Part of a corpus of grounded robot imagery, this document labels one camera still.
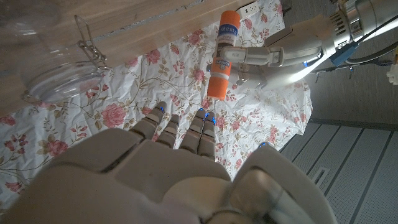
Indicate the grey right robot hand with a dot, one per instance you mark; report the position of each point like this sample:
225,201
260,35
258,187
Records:
155,186

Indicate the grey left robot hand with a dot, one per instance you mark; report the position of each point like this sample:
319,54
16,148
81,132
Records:
280,53

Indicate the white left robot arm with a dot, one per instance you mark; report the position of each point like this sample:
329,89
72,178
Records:
373,18

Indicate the clear glass jar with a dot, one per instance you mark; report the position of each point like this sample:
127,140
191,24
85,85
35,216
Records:
56,62

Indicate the white power strip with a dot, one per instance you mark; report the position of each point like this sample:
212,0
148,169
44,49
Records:
250,9

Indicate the black bar with clips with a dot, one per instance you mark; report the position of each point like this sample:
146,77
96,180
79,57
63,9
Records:
348,67

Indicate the floral backdrop cloth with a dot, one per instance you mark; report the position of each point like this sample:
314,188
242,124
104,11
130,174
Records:
155,93

